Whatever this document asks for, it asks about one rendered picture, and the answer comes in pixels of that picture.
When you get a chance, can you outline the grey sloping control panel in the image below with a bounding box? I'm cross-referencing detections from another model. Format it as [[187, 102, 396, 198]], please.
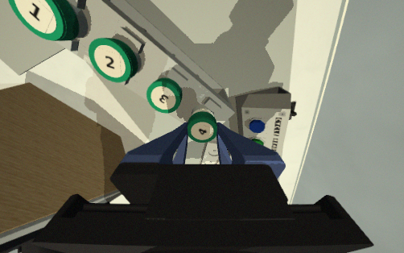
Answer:
[[235, 87, 297, 156]]

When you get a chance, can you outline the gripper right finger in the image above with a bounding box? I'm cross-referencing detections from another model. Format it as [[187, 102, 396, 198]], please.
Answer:
[[216, 122, 286, 179]]

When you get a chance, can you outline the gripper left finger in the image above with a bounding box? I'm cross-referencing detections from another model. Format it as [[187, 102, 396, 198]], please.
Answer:
[[121, 122, 188, 164]]

